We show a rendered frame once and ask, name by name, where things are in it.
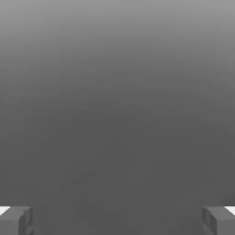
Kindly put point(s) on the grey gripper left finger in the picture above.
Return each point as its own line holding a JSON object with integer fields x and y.
{"x": 12, "y": 220}

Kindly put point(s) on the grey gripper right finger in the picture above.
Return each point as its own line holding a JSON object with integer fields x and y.
{"x": 222, "y": 220}

